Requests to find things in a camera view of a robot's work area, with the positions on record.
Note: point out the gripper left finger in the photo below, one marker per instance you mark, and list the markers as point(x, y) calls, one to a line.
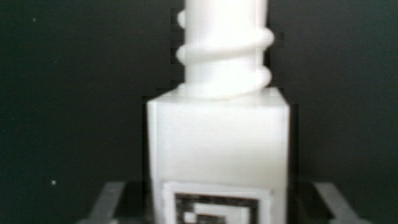
point(105, 205)

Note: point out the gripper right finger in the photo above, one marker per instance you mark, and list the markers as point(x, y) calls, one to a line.
point(336, 207)

